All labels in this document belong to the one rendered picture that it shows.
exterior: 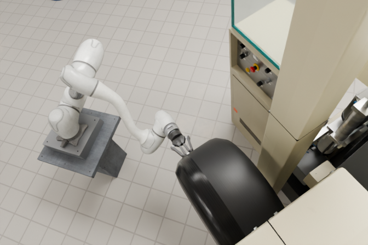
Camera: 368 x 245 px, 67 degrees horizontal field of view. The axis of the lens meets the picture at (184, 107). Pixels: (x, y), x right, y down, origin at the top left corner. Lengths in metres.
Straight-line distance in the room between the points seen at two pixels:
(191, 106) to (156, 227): 1.19
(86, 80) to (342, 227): 1.25
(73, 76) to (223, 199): 0.94
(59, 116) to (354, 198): 1.71
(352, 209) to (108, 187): 2.32
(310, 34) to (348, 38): 0.08
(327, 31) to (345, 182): 0.37
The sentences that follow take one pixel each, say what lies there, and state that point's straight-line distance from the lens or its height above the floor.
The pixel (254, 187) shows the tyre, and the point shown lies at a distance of 1.08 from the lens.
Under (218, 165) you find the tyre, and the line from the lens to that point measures 1.11.
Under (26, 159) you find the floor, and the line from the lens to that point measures 3.37.
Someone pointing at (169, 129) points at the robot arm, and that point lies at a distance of 1.61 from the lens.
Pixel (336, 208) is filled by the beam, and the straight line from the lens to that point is 0.75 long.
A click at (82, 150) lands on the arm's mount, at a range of 2.15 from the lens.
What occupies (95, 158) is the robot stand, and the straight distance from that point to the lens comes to 2.18.
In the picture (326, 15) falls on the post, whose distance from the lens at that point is 0.55.
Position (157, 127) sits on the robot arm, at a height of 1.02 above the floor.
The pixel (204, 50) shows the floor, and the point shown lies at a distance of 3.27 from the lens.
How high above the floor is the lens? 2.49
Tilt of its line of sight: 60 degrees down
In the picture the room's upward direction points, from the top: 19 degrees counter-clockwise
